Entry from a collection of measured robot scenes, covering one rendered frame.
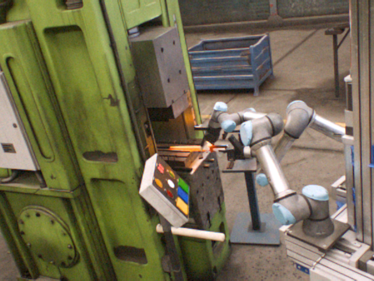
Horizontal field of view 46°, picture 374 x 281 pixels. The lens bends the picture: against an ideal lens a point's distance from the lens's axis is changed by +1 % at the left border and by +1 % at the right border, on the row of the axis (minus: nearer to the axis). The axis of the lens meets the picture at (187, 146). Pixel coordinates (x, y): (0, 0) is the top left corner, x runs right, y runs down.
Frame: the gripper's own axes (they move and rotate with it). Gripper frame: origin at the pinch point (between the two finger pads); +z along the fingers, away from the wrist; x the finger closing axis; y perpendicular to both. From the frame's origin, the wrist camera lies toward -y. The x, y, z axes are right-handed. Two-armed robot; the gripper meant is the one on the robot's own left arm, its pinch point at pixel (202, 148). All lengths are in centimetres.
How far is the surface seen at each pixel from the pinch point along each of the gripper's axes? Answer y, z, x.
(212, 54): -115, 106, 357
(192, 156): -3.7, 9.1, -0.7
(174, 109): -21.9, -23.7, -10.3
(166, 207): 10, -10, -71
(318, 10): -37, 102, 767
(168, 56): -37, -51, -4
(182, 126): -23.6, 8.3, 23.0
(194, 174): 4.3, 11.1, -12.9
